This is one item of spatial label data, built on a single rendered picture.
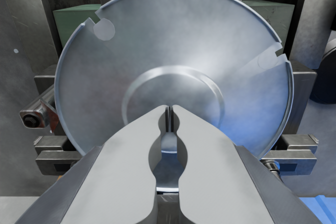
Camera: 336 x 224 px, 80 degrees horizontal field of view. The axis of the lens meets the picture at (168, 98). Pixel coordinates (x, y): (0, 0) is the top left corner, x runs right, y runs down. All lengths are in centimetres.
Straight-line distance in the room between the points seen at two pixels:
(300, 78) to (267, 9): 12
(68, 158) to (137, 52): 24
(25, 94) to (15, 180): 79
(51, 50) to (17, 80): 96
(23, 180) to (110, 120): 169
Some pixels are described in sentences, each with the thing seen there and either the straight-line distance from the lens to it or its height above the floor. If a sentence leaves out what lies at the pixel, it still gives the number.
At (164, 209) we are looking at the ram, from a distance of 18.
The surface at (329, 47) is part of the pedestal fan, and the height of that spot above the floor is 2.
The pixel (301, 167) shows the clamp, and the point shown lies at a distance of 42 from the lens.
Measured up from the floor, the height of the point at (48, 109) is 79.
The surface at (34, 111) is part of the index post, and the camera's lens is 30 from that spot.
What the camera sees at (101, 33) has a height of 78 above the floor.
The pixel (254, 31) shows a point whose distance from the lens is 24.
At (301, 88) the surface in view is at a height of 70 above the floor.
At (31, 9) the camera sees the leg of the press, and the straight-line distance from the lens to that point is 43.
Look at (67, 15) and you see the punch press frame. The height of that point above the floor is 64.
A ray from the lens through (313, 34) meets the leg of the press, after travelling 44.
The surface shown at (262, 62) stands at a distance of 25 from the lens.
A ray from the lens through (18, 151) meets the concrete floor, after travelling 173.
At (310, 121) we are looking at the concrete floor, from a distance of 147.
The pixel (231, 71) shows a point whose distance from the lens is 24.
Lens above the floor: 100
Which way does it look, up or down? 61 degrees down
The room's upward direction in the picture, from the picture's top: 178 degrees counter-clockwise
